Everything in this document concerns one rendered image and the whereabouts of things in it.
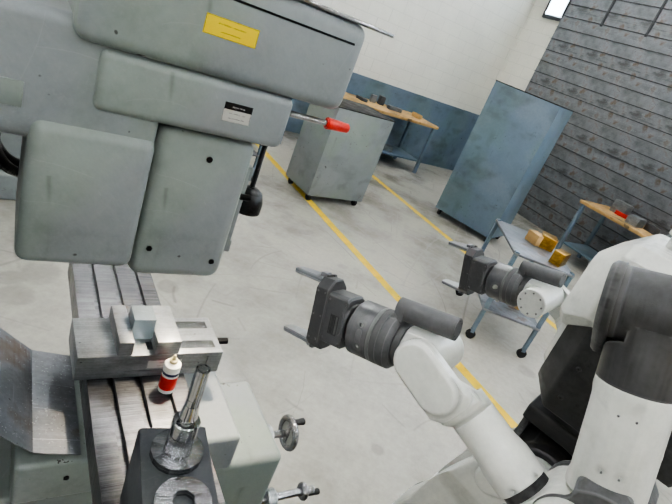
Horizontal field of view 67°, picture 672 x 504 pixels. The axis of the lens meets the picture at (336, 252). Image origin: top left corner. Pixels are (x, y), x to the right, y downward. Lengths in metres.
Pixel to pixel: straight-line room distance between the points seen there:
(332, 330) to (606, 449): 0.40
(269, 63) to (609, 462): 0.76
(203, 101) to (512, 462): 0.73
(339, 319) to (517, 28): 10.14
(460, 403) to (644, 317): 0.24
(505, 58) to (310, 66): 9.89
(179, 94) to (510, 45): 10.04
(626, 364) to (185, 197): 0.76
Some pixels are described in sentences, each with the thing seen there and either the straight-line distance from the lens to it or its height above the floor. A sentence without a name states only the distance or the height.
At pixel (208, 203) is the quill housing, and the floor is 1.49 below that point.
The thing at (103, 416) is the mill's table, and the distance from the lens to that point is 1.28.
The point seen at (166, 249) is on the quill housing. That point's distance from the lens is 1.06.
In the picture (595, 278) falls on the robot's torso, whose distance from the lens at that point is 0.81.
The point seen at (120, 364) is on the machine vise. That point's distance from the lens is 1.35.
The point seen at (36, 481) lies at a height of 0.83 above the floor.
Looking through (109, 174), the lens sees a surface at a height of 1.53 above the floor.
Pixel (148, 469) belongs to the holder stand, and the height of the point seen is 1.15.
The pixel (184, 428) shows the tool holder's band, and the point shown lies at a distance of 0.91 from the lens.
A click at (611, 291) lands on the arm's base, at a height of 1.73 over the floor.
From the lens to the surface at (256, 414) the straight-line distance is 1.66.
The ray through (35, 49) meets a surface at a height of 1.70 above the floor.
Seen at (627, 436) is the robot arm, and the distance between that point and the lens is 0.69.
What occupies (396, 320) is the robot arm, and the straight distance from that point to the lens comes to 0.76.
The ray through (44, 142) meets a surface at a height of 1.57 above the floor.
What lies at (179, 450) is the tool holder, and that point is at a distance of 0.94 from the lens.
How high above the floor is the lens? 1.89
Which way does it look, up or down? 23 degrees down
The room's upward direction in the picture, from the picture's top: 22 degrees clockwise
